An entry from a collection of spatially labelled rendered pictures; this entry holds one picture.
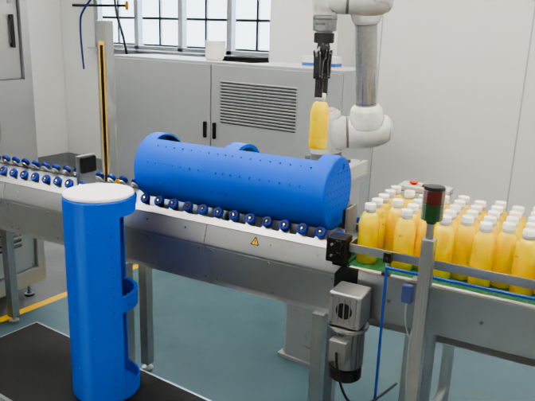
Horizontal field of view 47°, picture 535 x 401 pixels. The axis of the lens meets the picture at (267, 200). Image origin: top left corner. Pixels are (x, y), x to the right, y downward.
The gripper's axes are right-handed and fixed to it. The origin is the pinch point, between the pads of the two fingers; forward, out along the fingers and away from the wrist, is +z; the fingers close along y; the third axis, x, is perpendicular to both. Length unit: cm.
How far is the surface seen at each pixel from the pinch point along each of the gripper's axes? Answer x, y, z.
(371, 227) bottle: 31, 22, 43
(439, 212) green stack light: 58, 44, 28
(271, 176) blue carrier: -10.3, 18.6, 32.1
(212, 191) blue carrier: -35, 20, 42
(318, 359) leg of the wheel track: 12, 15, 104
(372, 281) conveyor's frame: 35, 29, 60
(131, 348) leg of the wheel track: -85, 13, 129
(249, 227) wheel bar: -20, 17, 55
